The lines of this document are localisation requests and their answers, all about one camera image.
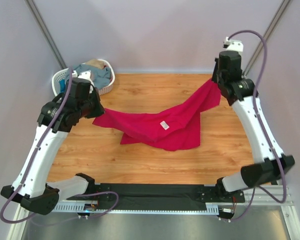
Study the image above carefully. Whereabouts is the red t shirt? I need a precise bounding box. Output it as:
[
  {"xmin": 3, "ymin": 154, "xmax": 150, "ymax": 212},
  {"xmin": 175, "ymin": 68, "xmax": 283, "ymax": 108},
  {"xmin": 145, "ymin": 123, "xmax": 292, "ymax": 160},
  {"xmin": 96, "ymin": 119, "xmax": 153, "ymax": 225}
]
[{"xmin": 92, "ymin": 80, "xmax": 221, "ymax": 152}]

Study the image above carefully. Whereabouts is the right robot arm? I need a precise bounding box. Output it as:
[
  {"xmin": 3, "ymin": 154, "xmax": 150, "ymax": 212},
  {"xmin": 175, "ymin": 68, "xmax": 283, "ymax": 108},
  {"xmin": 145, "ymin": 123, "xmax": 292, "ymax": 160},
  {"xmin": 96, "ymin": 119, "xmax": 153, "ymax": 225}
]
[{"xmin": 212, "ymin": 50, "xmax": 295, "ymax": 194}]

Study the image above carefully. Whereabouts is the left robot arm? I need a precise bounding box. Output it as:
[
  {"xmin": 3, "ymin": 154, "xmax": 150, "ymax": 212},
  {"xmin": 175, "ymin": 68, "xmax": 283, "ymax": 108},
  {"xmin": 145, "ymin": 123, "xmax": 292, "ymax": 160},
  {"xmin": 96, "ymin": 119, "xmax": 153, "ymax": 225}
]
[{"xmin": 0, "ymin": 78, "xmax": 105, "ymax": 215}]

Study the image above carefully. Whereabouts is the grey blue shirt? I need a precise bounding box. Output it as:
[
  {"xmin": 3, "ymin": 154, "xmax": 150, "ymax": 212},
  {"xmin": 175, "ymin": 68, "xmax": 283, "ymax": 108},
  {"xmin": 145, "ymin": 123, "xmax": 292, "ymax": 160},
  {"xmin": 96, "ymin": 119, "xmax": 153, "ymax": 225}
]
[{"xmin": 73, "ymin": 64, "xmax": 112, "ymax": 90}]

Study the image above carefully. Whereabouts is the bright blue garment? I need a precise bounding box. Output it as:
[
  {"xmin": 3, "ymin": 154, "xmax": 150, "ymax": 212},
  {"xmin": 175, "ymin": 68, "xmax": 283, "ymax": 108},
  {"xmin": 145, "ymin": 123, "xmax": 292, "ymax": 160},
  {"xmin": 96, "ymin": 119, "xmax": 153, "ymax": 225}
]
[{"xmin": 59, "ymin": 79, "xmax": 66, "ymax": 93}]

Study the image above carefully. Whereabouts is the beige garment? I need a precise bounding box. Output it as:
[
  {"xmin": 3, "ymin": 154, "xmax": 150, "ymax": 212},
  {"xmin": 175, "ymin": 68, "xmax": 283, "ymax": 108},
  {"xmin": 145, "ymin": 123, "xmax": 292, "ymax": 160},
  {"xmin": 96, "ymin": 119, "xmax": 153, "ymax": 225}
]
[{"xmin": 85, "ymin": 58, "xmax": 106, "ymax": 69}]

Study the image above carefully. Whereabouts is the white plastic laundry basket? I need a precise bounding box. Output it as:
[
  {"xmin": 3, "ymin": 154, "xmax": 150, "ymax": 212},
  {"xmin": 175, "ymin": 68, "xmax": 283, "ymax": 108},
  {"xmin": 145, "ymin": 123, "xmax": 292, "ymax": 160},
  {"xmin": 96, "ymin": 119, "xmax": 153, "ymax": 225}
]
[{"xmin": 51, "ymin": 59, "xmax": 116, "ymax": 96}]

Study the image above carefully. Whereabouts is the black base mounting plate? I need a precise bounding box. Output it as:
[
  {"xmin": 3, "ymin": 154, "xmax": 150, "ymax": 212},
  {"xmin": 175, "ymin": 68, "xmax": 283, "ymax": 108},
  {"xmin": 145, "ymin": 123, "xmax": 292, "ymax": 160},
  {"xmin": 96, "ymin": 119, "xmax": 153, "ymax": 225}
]
[{"xmin": 66, "ymin": 182, "xmax": 246, "ymax": 211}]

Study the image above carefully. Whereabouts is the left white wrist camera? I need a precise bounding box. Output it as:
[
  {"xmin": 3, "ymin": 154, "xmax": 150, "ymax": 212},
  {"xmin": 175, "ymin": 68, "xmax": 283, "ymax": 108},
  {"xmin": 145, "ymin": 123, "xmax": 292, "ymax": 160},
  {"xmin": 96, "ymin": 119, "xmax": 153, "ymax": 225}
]
[{"xmin": 71, "ymin": 70, "xmax": 95, "ymax": 86}]

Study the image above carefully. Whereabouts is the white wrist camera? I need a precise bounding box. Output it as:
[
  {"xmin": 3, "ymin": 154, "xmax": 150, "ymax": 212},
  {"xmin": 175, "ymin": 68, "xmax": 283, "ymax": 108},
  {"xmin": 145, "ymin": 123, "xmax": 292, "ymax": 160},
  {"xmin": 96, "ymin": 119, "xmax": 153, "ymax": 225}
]
[
  {"xmin": 71, "ymin": 70, "xmax": 95, "ymax": 86},
  {"xmin": 223, "ymin": 37, "xmax": 244, "ymax": 55}
]

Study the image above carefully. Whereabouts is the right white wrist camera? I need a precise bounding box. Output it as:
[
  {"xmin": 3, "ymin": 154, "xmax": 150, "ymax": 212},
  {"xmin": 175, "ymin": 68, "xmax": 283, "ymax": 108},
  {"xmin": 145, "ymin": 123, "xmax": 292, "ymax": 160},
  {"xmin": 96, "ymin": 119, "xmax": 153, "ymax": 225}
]
[{"xmin": 223, "ymin": 37, "xmax": 244, "ymax": 55}]

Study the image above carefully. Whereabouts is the right aluminium corner post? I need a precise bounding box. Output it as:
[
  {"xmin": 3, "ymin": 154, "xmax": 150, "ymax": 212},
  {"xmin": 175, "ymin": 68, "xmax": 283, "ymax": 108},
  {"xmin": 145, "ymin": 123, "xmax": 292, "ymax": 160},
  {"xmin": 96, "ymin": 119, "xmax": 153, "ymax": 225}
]
[{"xmin": 243, "ymin": 0, "xmax": 292, "ymax": 77}]

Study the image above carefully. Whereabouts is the aluminium corner post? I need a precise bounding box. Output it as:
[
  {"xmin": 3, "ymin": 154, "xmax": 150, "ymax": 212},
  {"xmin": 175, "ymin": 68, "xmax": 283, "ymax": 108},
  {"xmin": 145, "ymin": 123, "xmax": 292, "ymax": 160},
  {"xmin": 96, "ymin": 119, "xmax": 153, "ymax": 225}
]
[
  {"xmin": 25, "ymin": 0, "xmax": 67, "ymax": 69},
  {"xmin": 243, "ymin": 0, "xmax": 292, "ymax": 77}
]

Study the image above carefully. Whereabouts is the slotted grey cable duct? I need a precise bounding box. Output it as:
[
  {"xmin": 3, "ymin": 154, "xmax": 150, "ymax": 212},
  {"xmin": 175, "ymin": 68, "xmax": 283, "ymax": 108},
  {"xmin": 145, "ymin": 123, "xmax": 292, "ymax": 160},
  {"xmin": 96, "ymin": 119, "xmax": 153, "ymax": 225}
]
[{"xmin": 51, "ymin": 202, "xmax": 235, "ymax": 215}]

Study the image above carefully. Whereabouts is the left aluminium corner post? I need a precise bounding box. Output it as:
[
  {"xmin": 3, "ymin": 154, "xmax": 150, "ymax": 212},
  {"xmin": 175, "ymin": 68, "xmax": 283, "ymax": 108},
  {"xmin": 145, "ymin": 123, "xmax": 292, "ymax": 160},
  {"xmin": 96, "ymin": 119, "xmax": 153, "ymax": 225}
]
[{"xmin": 25, "ymin": 0, "xmax": 67, "ymax": 69}]

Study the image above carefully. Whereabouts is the aluminium frame rail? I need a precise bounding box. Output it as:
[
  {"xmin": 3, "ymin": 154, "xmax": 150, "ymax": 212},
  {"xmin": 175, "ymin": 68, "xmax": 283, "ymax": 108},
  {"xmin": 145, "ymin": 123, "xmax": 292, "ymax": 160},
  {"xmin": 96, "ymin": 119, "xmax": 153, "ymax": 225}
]
[{"xmin": 243, "ymin": 185, "xmax": 300, "ymax": 240}]

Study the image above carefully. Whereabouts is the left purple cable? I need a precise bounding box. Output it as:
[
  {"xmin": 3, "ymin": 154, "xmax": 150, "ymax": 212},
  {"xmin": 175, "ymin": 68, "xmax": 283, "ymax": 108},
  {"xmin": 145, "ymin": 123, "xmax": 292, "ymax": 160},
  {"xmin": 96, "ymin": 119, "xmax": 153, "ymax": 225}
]
[{"xmin": 0, "ymin": 66, "xmax": 75, "ymax": 224}]

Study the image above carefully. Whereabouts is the purple cable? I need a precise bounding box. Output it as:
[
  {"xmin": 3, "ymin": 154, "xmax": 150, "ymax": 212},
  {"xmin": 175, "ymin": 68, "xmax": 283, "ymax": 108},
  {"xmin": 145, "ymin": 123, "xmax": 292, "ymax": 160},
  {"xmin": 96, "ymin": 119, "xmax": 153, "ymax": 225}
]
[
  {"xmin": 0, "ymin": 66, "xmax": 75, "ymax": 224},
  {"xmin": 227, "ymin": 29, "xmax": 288, "ymax": 203}
]

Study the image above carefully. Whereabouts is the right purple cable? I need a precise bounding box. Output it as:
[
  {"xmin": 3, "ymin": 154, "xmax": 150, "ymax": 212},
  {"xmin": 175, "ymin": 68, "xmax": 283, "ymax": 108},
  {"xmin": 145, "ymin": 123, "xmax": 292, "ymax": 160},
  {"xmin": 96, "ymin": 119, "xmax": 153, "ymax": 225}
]
[{"xmin": 227, "ymin": 29, "xmax": 288, "ymax": 203}]

